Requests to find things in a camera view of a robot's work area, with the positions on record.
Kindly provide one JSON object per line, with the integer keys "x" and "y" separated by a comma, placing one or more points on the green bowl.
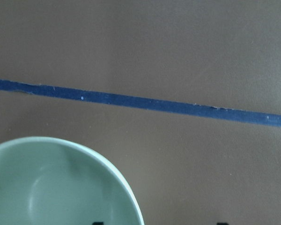
{"x": 50, "y": 181}

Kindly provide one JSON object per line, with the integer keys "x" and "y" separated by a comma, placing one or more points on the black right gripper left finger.
{"x": 98, "y": 223}

